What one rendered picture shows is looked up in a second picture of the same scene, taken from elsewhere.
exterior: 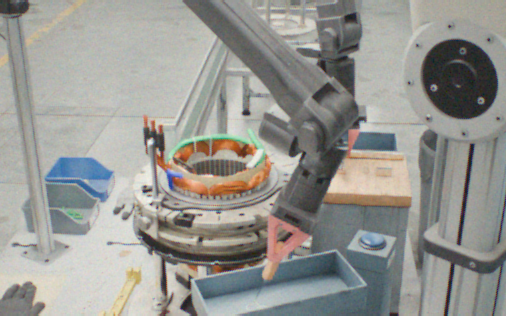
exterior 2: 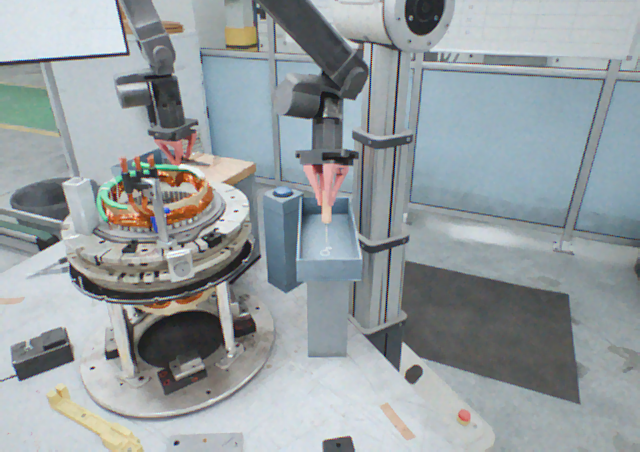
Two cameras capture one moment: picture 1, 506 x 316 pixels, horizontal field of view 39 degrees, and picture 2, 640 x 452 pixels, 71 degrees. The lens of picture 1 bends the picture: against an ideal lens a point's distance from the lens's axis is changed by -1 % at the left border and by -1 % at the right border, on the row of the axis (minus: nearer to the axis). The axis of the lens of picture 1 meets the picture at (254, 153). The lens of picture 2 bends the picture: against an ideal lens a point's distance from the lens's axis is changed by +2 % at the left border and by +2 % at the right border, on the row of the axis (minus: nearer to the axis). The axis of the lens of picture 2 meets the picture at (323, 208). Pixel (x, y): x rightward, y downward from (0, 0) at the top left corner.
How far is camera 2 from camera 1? 0.99 m
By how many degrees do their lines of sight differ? 64
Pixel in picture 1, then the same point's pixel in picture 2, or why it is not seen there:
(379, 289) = not seen: hidden behind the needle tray
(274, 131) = (304, 98)
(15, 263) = not seen: outside the picture
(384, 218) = (245, 188)
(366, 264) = (294, 206)
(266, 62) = (322, 24)
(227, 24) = not seen: outside the picture
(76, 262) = not seen: outside the picture
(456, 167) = (390, 82)
